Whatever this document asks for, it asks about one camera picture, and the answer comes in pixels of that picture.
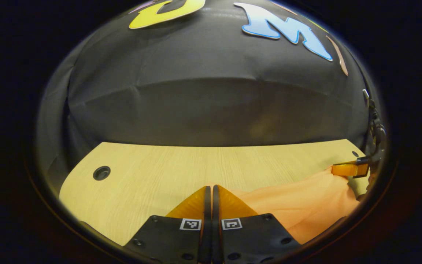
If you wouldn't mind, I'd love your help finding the black backdrop cloth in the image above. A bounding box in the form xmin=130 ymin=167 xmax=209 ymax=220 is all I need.
xmin=35 ymin=0 xmax=380 ymax=195

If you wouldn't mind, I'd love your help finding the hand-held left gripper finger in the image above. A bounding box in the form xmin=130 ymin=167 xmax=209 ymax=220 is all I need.
xmin=213 ymin=184 xmax=301 ymax=264
xmin=123 ymin=186 xmax=211 ymax=264

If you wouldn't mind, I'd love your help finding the orange T-shirt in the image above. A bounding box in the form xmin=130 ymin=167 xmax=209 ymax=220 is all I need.
xmin=229 ymin=167 xmax=360 ymax=245

